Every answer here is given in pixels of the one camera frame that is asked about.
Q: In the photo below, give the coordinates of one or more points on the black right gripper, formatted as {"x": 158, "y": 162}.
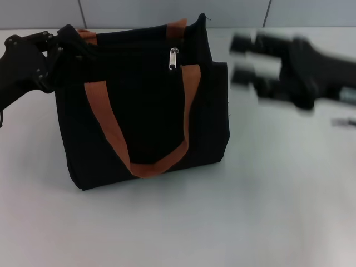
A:
{"x": 308, "y": 75}

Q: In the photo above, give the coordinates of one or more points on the silver zipper pull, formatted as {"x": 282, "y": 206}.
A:
{"x": 173, "y": 59}

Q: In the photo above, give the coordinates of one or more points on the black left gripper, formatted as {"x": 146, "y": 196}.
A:
{"x": 19, "y": 66}

